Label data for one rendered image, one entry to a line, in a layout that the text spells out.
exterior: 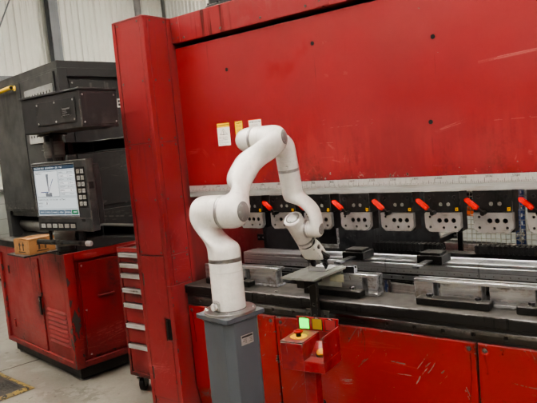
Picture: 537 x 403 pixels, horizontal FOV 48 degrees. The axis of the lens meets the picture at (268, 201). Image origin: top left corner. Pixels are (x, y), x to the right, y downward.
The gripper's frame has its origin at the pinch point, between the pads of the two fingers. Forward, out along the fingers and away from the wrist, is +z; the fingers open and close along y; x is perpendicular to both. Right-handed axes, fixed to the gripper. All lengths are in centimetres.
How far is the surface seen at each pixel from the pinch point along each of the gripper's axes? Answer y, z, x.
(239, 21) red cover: 38, -84, -81
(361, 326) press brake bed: -20.7, 17.2, 20.1
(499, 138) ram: -81, -38, -33
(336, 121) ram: -11, -45, -45
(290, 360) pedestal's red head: -2.4, 2.7, 47.7
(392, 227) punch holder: -34.8, -9.9, -13.4
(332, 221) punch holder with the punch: -4.5, -10.1, -17.0
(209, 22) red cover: 57, -86, -84
